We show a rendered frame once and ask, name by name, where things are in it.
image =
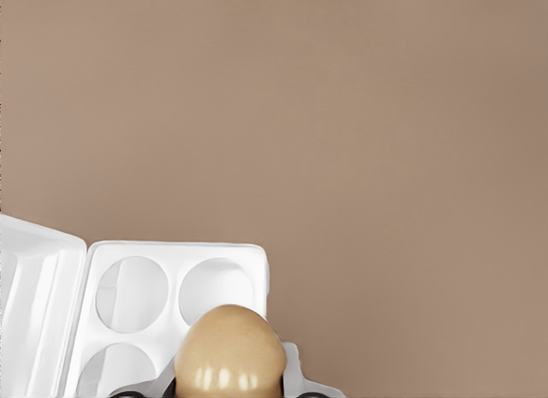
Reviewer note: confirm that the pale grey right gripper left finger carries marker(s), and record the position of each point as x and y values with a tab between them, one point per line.
160	388

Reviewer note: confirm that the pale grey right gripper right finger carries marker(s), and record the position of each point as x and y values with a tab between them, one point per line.
297	381

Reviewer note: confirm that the brown egg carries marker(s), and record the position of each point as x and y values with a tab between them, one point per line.
229	351

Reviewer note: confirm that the white egg box tray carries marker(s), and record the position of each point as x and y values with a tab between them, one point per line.
171	261

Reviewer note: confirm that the white egg box lid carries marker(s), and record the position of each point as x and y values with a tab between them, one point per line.
38	295

